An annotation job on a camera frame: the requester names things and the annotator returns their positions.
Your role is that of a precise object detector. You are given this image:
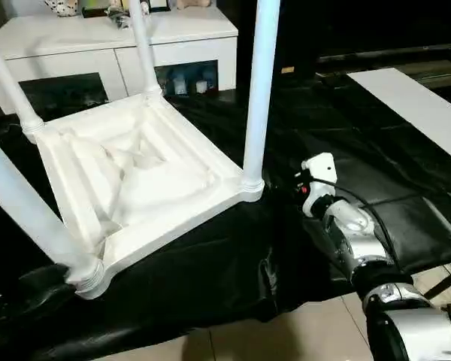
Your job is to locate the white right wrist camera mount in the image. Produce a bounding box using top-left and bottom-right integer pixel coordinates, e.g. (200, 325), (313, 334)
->
(299, 151), (339, 218)

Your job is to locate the beige plush toy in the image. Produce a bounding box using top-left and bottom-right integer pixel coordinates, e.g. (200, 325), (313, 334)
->
(175, 0), (214, 11)

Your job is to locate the black low cabinet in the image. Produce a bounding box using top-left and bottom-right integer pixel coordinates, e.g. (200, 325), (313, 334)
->
(234, 0), (451, 83)

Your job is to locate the white flat board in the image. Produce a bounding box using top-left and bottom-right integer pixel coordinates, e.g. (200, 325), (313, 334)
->
(345, 67), (451, 167)

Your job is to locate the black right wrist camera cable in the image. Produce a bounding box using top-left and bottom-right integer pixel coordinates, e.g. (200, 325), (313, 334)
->
(309, 177), (404, 272)

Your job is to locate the black plastic mat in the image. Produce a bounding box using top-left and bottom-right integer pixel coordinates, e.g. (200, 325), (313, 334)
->
(0, 70), (451, 361)

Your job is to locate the white plastic table top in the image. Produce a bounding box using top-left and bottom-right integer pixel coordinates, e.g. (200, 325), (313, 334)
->
(20, 91), (265, 302)

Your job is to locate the white plastic table leg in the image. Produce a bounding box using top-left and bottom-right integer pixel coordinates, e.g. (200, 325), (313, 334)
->
(241, 0), (283, 193)
(0, 129), (106, 301)
(0, 21), (46, 133)
(126, 0), (163, 98)

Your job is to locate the dark frame with yellow cards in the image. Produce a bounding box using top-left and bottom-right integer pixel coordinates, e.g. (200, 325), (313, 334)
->
(80, 0), (173, 20)

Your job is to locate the bag of black items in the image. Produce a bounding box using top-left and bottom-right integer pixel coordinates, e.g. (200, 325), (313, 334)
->
(106, 10), (133, 32)

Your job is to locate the white sideboard cabinet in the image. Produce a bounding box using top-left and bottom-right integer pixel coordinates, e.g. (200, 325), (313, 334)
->
(0, 14), (239, 117)

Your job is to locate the black tripod leg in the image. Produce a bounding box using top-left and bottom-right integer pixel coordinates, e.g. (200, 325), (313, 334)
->
(419, 268), (451, 299)

